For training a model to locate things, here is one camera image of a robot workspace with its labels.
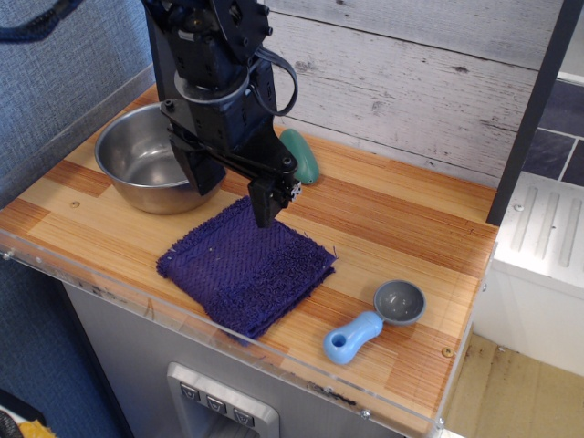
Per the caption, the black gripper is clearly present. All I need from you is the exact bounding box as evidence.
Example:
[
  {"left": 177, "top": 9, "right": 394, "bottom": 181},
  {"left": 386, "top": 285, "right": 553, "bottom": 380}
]
[{"left": 161, "top": 81, "right": 302, "bottom": 228}]

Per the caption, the dark metal frame post left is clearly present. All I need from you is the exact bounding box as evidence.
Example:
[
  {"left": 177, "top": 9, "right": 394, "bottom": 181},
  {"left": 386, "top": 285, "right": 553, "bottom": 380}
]
[{"left": 142, "top": 1, "right": 180, "bottom": 101}]

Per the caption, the dark metal frame post right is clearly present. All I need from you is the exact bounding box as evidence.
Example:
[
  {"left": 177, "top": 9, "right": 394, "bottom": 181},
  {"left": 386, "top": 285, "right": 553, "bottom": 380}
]
[{"left": 486, "top": 0, "right": 583, "bottom": 226}]

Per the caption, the blue handled grey scoop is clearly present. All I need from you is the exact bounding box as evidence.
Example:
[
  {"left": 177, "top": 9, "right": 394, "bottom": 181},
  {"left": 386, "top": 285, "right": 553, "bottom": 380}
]
[{"left": 323, "top": 280, "right": 426, "bottom": 365}]

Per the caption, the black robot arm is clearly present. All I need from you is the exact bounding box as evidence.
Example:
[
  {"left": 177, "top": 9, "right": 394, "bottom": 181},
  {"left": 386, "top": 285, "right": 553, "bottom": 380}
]
[{"left": 142, "top": 1, "right": 300, "bottom": 228}]

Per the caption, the green toy pickle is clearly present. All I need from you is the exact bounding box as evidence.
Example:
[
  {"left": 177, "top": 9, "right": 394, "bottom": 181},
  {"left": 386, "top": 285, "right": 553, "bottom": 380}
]
[{"left": 279, "top": 129, "right": 320, "bottom": 184}]

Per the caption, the white ridged appliance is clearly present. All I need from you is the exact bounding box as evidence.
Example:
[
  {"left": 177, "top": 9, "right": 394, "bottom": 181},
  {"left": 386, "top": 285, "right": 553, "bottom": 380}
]
[{"left": 474, "top": 172, "right": 583, "bottom": 374}]

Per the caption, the clear acrylic table guard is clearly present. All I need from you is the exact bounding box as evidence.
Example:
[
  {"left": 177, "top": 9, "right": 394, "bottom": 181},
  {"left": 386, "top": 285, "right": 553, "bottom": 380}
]
[{"left": 1, "top": 227, "right": 481, "bottom": 437}]

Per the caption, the purple folded towel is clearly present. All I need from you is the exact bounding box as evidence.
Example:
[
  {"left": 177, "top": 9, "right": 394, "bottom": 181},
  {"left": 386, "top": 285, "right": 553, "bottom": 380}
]
[{"left": 156, "top": 197, "right": 336, "bottom": 339}]

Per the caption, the stainless steel bowl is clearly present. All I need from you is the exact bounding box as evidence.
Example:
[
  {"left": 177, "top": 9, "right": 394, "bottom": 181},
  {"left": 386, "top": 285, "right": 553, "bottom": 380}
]
[{"left": 95, "top": 102, "right": 221, "bottom": 214}]

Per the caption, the dark metal frame post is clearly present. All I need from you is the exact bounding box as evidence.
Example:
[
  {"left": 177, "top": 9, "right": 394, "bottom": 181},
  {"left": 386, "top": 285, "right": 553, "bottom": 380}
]
[
  {"left": 486, "top": 0, "right": 583, "bottom": 226},
  {"left": 142, "top": 1, "right": 180, "bottom": 101}
]

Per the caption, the silver button control panel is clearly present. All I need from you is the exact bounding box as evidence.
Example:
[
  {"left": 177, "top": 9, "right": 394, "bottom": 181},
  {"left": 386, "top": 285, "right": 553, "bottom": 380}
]
[{"left": 167, "top": 362, "right": 280, "bottom": 437}]

